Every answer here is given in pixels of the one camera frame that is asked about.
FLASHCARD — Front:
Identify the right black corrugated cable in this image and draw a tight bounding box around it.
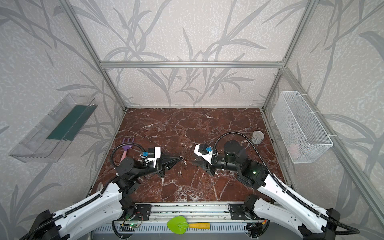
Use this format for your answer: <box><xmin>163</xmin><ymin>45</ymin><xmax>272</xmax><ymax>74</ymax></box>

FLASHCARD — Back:
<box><xmin>212</xmin><ymin>131</ymin><xmax>360</xmax><ymax>236</ymax></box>

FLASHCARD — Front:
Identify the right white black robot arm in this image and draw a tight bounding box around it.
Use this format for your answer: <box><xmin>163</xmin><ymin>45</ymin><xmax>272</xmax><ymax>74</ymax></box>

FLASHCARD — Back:
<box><xmin>194</xmin><ymin>140</ymin><xmax>340</xmax><ymax>240</ymax></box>

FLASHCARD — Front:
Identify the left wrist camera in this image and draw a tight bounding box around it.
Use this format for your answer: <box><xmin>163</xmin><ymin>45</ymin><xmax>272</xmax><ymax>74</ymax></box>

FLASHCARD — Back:
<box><xmin>141</xmin><ymin>147</ymin><xmax>161</xmax><ymax>169</ymax></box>

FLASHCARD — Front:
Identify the left circuit board with wires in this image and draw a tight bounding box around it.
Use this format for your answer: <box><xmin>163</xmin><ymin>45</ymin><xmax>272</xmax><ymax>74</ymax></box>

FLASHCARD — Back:
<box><xmin>118</xmin><ymin>212</ymin><xmax>144</xmax><ymax>232</ymax></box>

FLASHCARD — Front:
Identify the green yellow toy shovel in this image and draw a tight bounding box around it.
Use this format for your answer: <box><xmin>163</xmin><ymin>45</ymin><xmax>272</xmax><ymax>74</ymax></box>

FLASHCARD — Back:
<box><xmin>167</xmin><ymin>216</ymin><xmax>211</xmax><ymax>235</ymax></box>

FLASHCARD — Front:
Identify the purple pink toy rake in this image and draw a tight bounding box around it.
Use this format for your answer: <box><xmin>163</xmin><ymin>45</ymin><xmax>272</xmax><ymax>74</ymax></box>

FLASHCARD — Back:
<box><xmin>120</xmin><ymin>138</ymin><xmax>135</xmax><ymax>162</ymax></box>

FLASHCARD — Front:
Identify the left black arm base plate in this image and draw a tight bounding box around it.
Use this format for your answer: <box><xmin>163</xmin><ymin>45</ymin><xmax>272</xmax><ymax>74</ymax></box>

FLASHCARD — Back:
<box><xmin>125</xmin><ymin>204</ymin><xmax>152</xmax><ymax>222</ymax></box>

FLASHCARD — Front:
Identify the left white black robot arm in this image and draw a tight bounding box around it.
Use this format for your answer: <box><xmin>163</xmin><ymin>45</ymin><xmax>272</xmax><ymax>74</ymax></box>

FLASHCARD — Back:
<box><xmin>22</xmin><ymin>155</ymin><xmax>183</xmax><ymax>240</ymax></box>

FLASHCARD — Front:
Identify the small grey metal cup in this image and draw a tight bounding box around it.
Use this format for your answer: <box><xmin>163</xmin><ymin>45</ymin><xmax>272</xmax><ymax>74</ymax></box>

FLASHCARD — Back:
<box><xmin>251</xmin><ymin>131</ymin><xmax>265</xmax><ymax>145</ymax></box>

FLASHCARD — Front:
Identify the circuit board with wires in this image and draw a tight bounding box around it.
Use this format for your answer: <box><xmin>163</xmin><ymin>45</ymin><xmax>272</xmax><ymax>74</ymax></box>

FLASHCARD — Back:
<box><xmin>244</xmin><ymin>219</ymin><xmax>270</xmax><ymax>239</ymax></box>
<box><xmin>118</xmin><ymin>212</ymin><xmax>144</xmax><ymax>232</ymax></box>

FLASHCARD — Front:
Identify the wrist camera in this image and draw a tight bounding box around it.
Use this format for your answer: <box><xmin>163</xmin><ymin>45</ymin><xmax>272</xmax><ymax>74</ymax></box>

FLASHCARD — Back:
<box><xmin>194</xmin><ymin>144</ymin><xmax>218</xmax><ymax>165</ymax></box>
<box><xmin>141</xmin><ymin>147</ymin><xmax>161</xmax><ymax>169</ymax></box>

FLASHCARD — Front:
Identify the clear plastic wall shelf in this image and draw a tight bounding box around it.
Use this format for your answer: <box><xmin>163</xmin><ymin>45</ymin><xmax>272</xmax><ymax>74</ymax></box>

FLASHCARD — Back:
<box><xmin>9</xmin><ymin>94</ymin><xmax>98</xmax><ymax>163</ymax></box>

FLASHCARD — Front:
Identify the white wire mesh basket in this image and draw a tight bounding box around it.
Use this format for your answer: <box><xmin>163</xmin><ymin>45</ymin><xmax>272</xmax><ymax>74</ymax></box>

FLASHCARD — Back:
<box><xmin>272</xmin><ymin>91</ymin><xmax>333</xmax><ymax>164</ymax></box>

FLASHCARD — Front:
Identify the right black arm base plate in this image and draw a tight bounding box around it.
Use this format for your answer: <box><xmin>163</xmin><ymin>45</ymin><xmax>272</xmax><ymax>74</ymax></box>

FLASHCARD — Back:
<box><xmin>228</xmin><ymin>204</ymin><xmax>255</xmax><ymax>221</ymax></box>

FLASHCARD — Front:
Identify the aluminium front rail frame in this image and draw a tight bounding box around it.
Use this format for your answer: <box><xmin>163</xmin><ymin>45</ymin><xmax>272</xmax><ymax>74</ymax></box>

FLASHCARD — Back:
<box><xmin>71</xmin><ymin>201</ymin><xmax>316</xmax><ymax>224</ymax></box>

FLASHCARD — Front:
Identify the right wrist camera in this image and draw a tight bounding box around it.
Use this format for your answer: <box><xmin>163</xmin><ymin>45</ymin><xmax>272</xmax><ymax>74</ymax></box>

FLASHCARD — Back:
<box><xmin>194</xmin><ymin>144</ymin><xmax>218</xmax><ymax>165</ymax></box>

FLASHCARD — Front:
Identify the left black corrugated cable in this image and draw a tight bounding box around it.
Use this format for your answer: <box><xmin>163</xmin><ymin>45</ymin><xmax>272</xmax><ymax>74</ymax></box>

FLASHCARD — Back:
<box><xmin>18</xmin><ymin>142</ymin><xmax>147</xmax><ymax>240</ymax></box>

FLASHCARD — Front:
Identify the black corrugated cable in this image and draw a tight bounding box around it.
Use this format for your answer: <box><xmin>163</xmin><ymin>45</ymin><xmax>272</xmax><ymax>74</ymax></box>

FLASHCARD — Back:
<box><xmin>18</xmin><ymin>142</ymin><xmax>147</xmax><ymax>240</ymax></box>
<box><xmin>212</xmin><ymin>131</ymin><xmax>360</xmax><ymax>236</ymax></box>

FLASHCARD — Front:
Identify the right circuit board with wires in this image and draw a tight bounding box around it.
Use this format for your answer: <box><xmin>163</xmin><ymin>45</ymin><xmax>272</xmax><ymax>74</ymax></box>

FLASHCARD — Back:
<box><xmin>244</xmin><ymin>219</ymin><xmax>270</xmax><ymax>239</ymax></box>

